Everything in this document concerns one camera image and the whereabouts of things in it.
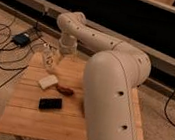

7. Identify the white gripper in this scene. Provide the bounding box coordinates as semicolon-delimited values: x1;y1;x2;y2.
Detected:
58;33;78;55

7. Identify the black eraser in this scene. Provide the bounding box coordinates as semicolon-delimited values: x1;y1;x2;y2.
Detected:
39;98;62;110

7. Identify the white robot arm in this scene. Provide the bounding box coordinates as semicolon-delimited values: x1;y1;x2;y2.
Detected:
57;12;151;140

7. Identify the white sponge block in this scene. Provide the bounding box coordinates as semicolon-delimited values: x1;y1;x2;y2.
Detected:
38;74;59;89

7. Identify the blue power adapter box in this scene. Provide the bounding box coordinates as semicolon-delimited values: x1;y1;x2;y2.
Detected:
12;33;30;47

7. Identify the wooden table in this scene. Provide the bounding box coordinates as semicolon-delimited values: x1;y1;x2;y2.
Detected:
0;53;144;140

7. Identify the long wooden rail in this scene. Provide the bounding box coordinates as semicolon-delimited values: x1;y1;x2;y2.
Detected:
0;0;175;99

